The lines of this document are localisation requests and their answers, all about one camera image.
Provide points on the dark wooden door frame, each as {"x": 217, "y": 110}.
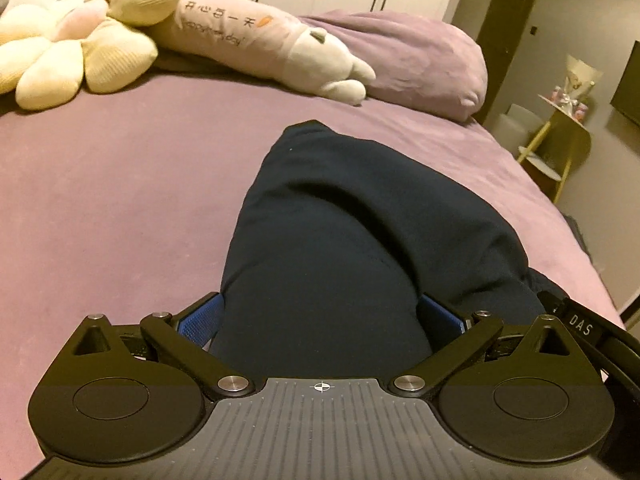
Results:
{"x": 510, "y": 35}

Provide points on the pink plush toy grey hooves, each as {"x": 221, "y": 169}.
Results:
{"x": 25, "y": 0}

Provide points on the yellow side table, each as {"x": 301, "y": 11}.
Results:
{"x": 565, "y": 145}

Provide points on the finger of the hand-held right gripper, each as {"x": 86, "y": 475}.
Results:
{"x": 575, "y": 317}

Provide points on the white round bin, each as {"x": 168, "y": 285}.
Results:
{"x": 517, "y": 125}

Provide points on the purple pillow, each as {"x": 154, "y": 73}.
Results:
{"x": 420, "y": 60}

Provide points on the cream flower plush cushion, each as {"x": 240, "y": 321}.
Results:
{"x": 90, "y": 45}

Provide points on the long lilac plush pillow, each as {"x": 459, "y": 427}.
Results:
{"x": 260, "y": 40}

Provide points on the small pink table ornaments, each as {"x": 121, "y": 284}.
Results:
{"x": 575, "y": 107}

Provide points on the purple bed sheet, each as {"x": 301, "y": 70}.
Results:
{"x": 125, "y": 200}

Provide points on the paper-wrapped bouquet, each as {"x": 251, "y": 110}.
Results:
{"x": 582, "y": 77}

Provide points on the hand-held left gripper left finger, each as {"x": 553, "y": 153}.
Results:
{"x": 200, "y": 321}

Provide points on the dark navy garment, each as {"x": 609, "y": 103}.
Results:
{"x": 350, "y": 240}

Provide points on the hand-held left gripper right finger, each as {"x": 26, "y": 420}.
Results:
{"x": 440, "y": 320}

